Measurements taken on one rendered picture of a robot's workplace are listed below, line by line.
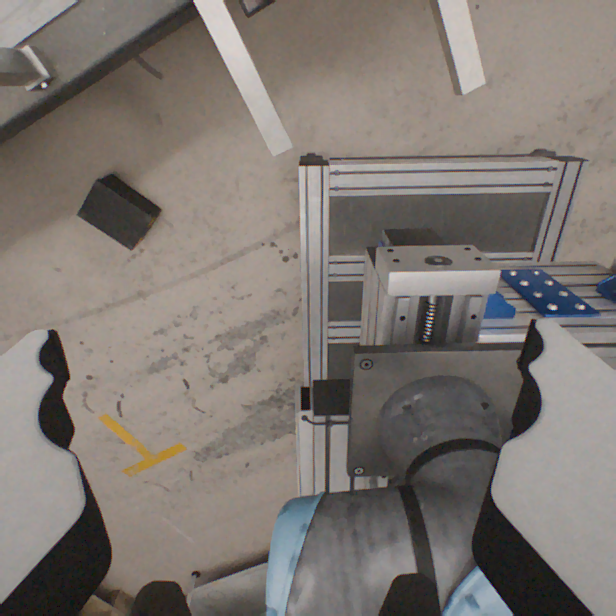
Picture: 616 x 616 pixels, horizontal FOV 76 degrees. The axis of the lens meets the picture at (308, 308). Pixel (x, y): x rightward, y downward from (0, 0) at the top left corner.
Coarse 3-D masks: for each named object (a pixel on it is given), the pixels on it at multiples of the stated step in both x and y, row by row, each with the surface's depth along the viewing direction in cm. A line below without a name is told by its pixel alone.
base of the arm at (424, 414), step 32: (416, 384) 49; (448, 384) 47; (384, 416) 50; (416, 416) 47; (448, 416) 44; (480, 416) 45; (384, 448) 51; (416, 448) 44; (448, 448) 42; (480, 448) 41
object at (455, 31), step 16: (432, 0) 46; (448, 0) 45; (464, 0) 45; (448, 16) 46; (464, 16) 46; (448, 32) 47; (464, 32) 47; (448, 48) 48; (464, 48) 47; (448, 64) 50; (464, 64) 48; (480, 64) 48; (464, 80) 49; (480, 80) 49
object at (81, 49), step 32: (96, 0) 57; (128, 0) 57; (160, 0) 57; (192, 0) 58; (64, 32) 59; (96, 32) 59; (128, 32) 59; (160, 32) 62; (64, 64) 61; (96, 64) 61; (0, 96) 63; (32, 96) 63; (64, 96) 66; (0, 128) 65
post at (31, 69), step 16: (0, 48) 53; (32, 48) 59; (0, 64) 51; (16, 64) 54; (32, 64) 58; (48, 64) 61; (0, 80) 53; (16, 80) 56; (32, 80) 59; (48, 80) 61
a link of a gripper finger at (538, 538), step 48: (528, 336) 10; (528, 384) 8; (576, 384) 8; (528, 432) 7; (576, 432) 7; (528, 480) 6; (576, 480) 6; (480, 528) 6; (528, 528) 5; (576, 528) 5; (528, 576) 5; (576, 576) 5
